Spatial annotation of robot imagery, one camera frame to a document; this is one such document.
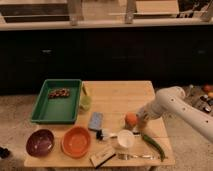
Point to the yellow object behind cup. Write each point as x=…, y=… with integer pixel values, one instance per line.
x=85, y=90

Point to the orange topped jar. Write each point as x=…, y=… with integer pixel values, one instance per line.
x=130, y=121

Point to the brown snack bar in tray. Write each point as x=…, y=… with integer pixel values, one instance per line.
x=57, y=93

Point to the red orange bowl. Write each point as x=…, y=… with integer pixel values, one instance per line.
x=76, y=142

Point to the black white brush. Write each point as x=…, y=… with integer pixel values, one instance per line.
x=105, y=134

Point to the white cup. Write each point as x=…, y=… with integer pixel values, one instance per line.
x=125, y=138

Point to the wooden block with black edge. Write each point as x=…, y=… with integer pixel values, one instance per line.
x=102, y=156

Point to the silver fork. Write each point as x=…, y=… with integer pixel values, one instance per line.
x=123, y=156

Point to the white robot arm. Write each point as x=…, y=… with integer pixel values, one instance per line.
x=172, y=99

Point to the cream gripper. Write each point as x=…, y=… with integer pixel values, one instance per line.
x=141, y=124

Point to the dark purple bowl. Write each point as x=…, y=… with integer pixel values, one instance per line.
x=40, y=143

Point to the green chili pepper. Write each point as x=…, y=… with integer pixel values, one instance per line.
x=153, y=143

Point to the green plastic tray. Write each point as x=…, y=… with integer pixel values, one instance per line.
x=57, y=110

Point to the blue sponge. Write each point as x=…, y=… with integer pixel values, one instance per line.
x=95, y=121

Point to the black object on floor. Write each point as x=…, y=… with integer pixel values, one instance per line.
x=4, y=152

